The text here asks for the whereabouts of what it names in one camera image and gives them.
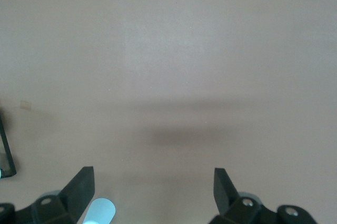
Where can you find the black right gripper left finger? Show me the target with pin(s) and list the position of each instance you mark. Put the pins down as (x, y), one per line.
(76, 195)

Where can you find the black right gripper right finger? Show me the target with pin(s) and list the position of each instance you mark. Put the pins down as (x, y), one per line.
(226, 197)

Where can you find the light blue plastic cup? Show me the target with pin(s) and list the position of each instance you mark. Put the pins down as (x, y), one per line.
(102, 211)

